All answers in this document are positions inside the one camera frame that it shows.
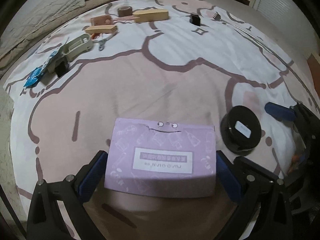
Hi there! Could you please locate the small black box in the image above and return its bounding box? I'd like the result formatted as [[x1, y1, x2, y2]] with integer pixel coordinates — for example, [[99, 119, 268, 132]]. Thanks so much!
[[189, 14, 201, 27]]

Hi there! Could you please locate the beige quilted pillow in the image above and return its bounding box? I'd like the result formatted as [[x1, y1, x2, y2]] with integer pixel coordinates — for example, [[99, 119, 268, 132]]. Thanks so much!
[[1, 0, 113, 70]]

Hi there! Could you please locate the blue foil packet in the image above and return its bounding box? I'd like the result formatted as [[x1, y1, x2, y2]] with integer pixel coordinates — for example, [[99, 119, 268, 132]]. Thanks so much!
[[23, 50, 59, 88]]

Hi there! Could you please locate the brown tape roll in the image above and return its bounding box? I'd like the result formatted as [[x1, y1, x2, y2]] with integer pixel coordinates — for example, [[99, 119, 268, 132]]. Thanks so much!
[[117, 6, 132, 17]]

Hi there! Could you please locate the flat wooden block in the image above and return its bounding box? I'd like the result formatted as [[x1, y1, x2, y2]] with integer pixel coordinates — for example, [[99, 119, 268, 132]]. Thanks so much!
[[85, 25, 118, 34]]

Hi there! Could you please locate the black round tin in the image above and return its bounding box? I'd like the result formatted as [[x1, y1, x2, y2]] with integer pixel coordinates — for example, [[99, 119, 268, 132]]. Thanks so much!
[[220, 106, 262, 156]]

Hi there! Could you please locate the purple printed cardboard box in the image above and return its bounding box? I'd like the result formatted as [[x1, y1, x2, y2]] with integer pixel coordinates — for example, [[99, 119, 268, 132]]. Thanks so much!
[[104, 118, 216, 198]]

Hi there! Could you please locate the cartoon print blanket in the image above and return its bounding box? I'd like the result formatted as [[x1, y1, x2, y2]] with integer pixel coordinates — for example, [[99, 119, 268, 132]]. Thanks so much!
[[4, 0, 319, 239]]

